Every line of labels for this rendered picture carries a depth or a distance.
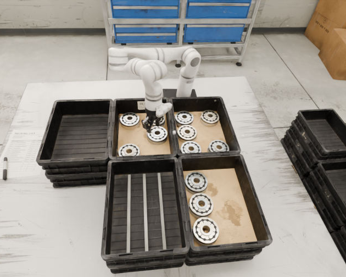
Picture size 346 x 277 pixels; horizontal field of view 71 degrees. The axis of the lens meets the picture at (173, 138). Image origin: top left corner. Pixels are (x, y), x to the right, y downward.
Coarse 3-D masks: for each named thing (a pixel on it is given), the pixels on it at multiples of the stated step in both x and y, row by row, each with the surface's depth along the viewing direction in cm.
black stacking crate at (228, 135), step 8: (176, 104) 136; (184, 104) 137; (192, 104) 138; (200, 104) 138; (208, 104) 139; (216, 104) 140; (224, 112) 130; (224, 120) 130; (224, 128) 131; (224, 136) 131; (232, 136) 119; (232, 144) 119
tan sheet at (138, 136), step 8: (120, 128) 130; (136, 128) 131; (120, 136) 126; (128, 136) 127; (136, 136) 127; (144, 136) 127; (168, 136) 128; (120, 144) 123; (136, 144) 124; (144, 144) 124; (152, 144) 124; (168, 144) 125; (144, 152) 121; (152, 152) 121; (160, 152) 121; (168, 152) 122
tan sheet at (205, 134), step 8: (176, 112) 141; (192, 112) 141; (200, 112) 142; (216, 112) 143; (176, 128) 132; (200, 128) 134; (208, 128) 134; (216, 128) 134; (200, 136) 130; (208, 136) 130; (216, 136) 130; (200, 144) 126; (208, 144) 127
